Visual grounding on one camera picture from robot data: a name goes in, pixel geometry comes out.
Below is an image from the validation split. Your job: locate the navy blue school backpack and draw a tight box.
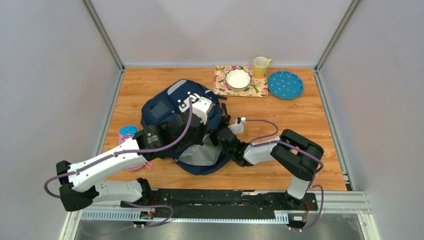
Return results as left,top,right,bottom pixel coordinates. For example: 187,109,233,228
140,79,231,175

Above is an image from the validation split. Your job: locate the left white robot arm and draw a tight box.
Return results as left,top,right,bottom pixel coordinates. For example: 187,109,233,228
56,113,208,212

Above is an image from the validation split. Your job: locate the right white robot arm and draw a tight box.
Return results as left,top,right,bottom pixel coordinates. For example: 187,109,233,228
217,127,324,210

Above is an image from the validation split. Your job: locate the pink cartoon pencil case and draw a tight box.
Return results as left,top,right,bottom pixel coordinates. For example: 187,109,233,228
118,125,153,172

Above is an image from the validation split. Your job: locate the floral placemat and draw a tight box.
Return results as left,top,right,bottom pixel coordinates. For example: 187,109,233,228
212,65,268,98

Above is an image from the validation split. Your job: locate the white scalloped bowl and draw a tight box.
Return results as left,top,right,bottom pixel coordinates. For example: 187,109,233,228
224,69,252,92

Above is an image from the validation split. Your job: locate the blue polka dot plate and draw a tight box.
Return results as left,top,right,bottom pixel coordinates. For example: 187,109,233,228
267,71,304,100

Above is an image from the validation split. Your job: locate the yellow mug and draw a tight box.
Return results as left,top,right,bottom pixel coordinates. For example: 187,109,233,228
252,56,273,79

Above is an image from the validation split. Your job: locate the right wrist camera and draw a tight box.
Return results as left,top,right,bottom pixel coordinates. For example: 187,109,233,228
228,117,247,135

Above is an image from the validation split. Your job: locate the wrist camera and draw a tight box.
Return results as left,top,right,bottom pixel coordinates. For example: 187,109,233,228
191,97,213,124
228,117,247,135

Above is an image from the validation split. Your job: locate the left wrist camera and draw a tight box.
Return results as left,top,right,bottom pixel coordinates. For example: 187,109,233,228
191,97,213,124

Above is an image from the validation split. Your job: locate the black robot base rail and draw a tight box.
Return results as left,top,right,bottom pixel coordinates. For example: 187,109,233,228
120,188,321,228

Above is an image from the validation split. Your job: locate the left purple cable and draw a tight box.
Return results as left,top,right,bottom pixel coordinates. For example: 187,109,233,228
43,99,195,229

